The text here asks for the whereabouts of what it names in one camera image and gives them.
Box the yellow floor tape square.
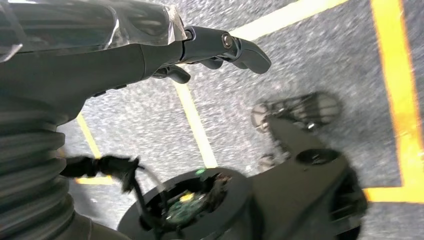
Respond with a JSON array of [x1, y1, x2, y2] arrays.
[[74, 0, 349, 186]]

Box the open black robot hip joint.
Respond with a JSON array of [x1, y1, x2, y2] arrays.
[[117, 167, 264, 240]]

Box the grey robot left foot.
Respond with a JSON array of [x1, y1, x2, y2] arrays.
[[250, 91, 343, 134]]

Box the black robot left leg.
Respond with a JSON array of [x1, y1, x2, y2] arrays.
[[247, 115, 369, 240]]

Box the black wrapped wrist cable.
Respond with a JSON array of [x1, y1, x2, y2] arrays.
[[59, 154, 173, 234]]

